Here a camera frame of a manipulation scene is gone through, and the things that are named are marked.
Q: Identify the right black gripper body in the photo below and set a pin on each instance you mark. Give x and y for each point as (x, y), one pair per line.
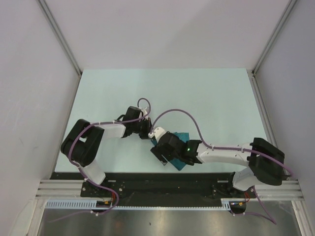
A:
(169, 156)

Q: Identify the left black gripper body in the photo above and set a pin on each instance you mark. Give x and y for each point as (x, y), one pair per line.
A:
(143, 128)

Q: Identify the teal satin napkin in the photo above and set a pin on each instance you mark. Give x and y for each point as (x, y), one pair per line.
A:
(179, 165)

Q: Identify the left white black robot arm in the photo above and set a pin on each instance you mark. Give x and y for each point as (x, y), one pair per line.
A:
(82, 143)

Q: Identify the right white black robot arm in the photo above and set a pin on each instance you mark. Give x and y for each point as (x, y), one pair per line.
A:
(263, 163)

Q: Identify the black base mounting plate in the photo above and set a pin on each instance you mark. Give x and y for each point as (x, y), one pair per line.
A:
(187, 190)

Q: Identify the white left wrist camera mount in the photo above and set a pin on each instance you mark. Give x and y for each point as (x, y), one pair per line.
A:
(145, 112)

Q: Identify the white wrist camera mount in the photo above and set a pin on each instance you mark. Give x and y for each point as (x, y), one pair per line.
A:
(157, 133)
(145, 112)

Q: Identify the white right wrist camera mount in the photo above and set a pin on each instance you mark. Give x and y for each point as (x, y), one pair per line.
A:
(157, 133)

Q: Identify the white slotted cable duct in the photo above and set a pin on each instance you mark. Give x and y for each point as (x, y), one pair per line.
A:
(101, 205)

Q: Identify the right aluminium corner post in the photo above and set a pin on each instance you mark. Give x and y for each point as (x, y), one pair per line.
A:
(275, 34)

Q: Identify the aluminium corner post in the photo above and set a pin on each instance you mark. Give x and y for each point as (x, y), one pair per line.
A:
(53, 24)
(275, 34)

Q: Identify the aluminium frame rail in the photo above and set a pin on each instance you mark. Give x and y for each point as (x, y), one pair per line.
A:
(289, 190)

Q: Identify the left aluminium corner post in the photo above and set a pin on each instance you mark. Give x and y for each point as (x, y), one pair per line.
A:
(53, 24)

